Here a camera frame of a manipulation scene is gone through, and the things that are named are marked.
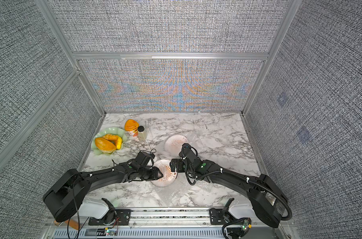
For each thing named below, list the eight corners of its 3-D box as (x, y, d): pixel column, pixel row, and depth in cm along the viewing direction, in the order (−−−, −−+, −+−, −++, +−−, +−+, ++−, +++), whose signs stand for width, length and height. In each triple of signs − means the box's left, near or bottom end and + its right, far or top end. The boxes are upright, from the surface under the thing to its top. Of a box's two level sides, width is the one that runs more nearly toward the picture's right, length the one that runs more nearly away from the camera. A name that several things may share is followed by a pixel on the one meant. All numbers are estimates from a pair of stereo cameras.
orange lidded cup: (127, 137, 106) (122, 128, 98) (129, 128, 111) (125, 119, 103) (140, 137, 106) (137, 128, 98) (142, 128, 111) (139, 119, 103)
